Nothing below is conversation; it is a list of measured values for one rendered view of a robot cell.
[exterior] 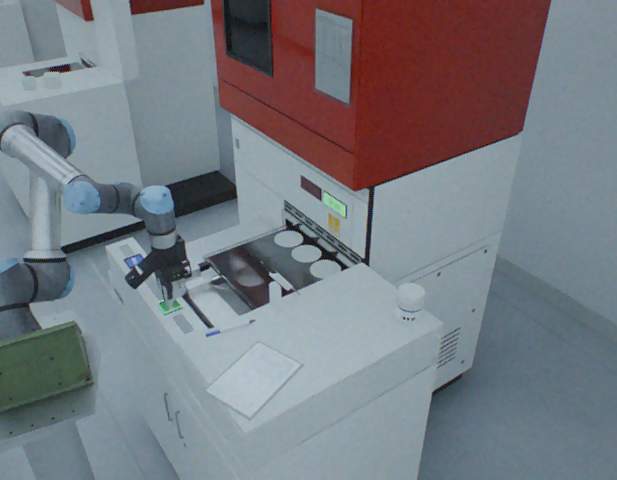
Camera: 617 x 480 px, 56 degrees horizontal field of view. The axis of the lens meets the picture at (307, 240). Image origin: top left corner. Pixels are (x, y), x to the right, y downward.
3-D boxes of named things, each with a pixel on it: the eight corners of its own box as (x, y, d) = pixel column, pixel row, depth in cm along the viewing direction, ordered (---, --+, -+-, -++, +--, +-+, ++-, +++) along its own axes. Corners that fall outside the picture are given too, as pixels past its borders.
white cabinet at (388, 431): (269, 363, 277) (261, 217, 231) (410, 523, 212) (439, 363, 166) (141, 427, 246) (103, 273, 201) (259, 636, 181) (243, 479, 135)
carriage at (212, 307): (196, 275, 194) (195, 268, 193) (252, 337, 169) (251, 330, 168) (173, 283, 190) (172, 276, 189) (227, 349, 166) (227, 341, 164)
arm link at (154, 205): (153, 179, 149) (177, 188, 145) (159, 216, 155) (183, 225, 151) (130, 192, 144) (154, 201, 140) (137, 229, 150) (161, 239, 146)
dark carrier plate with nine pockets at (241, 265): (293, 226, 211) (293, 224, 211) (353, 273, 188) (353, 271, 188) (208, 258, 195) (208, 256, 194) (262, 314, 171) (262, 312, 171)
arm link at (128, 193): (96, 177, 147) (126, 189, 142) (129, 180, 157) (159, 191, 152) (90, 207, 149) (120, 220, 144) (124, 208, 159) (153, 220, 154)
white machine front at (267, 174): (242, 194, 246) (235, 103, 223) (366, 295, 190) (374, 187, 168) (235, 196, 244) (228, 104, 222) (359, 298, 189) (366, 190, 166)
